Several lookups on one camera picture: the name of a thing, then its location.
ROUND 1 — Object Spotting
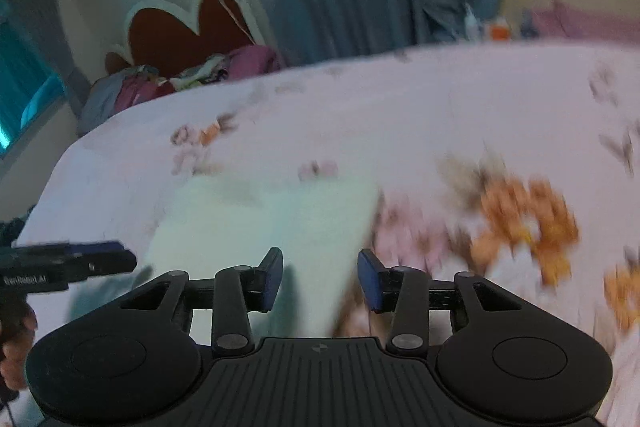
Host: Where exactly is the cream small cloth garment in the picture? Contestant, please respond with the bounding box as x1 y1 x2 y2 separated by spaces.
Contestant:
145 177 385 339

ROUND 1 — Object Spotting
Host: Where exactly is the person's left hand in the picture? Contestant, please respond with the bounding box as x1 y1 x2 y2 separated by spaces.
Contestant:
0 302 40 393

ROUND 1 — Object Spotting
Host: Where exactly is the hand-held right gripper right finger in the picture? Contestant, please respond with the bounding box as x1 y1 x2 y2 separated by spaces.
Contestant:
357 249 521 355

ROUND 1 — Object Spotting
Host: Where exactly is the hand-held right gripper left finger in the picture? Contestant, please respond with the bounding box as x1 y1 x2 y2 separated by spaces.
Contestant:
120 248 284 356

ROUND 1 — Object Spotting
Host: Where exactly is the pile of mixed clothes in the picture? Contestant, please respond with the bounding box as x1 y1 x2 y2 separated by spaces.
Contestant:
77 44 287 135

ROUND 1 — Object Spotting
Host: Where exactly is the pink floral bed sheet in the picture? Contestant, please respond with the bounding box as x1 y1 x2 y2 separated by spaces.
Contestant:
15 41 640 427

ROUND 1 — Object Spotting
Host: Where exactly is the purple pink blanket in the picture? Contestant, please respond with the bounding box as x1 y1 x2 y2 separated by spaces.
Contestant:
520 0 640 44

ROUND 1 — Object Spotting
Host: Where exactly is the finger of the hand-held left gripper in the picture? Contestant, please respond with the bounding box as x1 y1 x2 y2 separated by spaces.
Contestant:
64 240 139 284

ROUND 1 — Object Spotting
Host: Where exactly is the teal window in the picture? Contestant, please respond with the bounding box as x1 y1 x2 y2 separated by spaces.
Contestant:
0 0 68 160

